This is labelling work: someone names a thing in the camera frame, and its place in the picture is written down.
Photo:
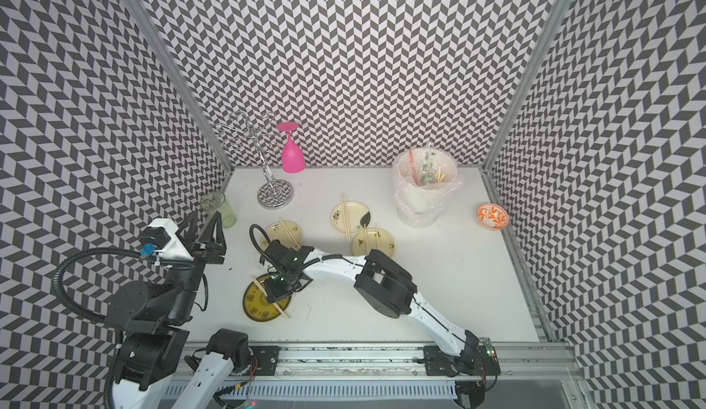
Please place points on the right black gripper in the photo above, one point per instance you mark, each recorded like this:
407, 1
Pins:
276, 294

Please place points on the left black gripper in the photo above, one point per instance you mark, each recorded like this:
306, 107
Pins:
212, 248

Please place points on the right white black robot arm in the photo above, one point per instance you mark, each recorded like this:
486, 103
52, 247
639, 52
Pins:
388, 288

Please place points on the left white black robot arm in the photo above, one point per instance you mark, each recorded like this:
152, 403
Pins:
147, 317

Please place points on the green translucent plastic cup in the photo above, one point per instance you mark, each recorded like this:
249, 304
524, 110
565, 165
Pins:
214, 202

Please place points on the cream plate left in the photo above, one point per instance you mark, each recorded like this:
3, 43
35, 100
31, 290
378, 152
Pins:
274, 233

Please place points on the cream plate with dark mark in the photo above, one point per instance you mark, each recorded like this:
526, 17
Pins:
359, 217

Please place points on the cream plate centre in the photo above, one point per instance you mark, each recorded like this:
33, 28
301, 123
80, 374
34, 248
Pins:
373, 238

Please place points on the pink plastic goblet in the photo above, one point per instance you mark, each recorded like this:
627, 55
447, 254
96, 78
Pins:
292, 157

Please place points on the white bin with plastic bag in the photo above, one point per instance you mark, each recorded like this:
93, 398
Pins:
420, 206

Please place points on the small orange patterned dish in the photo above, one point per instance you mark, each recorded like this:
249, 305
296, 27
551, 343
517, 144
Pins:
492, 216

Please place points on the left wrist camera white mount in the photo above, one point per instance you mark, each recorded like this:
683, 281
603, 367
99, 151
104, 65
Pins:
160, 239

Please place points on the metal wire cup rack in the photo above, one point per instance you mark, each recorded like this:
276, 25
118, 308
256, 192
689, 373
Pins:
275, 193

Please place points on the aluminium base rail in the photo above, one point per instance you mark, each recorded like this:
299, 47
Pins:
310, 372

